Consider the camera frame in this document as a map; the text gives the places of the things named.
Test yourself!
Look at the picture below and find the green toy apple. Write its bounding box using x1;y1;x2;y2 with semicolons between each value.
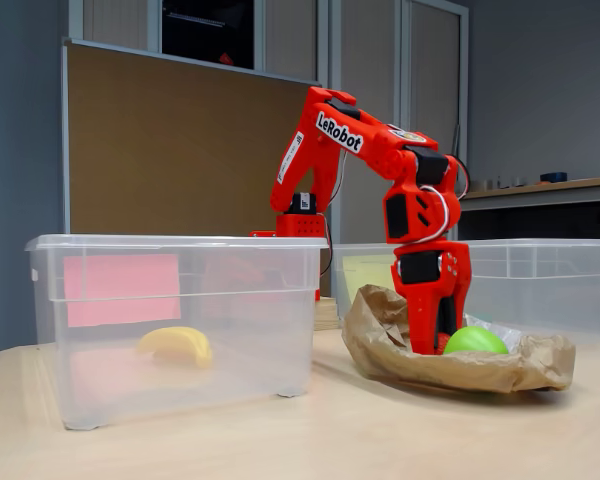
442;325;510;356

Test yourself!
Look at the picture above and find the yellow toy banana bunch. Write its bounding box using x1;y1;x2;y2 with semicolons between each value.
137;326;215;370

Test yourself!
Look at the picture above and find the clear plastic bin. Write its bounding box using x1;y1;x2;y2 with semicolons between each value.
24;233;330;431
329;238;600;346

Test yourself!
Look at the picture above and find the crumpled brown paper bag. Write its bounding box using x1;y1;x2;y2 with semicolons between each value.
340;283;577;394

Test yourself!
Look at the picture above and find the clear plastic wrap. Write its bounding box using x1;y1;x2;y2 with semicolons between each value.
463;313;524;356

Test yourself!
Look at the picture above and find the yellow paper note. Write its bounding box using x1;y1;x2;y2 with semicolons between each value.
342;254;396;301

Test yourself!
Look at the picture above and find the wooden background desk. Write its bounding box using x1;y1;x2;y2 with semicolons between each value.
457;174;600;241

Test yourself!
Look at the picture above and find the brown cork board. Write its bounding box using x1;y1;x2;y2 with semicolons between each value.
62;38;326;236

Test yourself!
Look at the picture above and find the pink paper note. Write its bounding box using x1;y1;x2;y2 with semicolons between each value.
62;253;182;329

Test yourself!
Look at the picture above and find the black appliance behind glass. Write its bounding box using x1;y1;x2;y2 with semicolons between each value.
160;0;256;70

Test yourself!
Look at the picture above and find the white wrist servo cable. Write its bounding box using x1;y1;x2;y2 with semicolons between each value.
407;184;462;247

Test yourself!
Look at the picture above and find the black power cable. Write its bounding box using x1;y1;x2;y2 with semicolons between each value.
319;214;334;279

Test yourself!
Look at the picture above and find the black arm servo cable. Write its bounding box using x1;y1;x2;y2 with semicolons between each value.
453;154;472;201

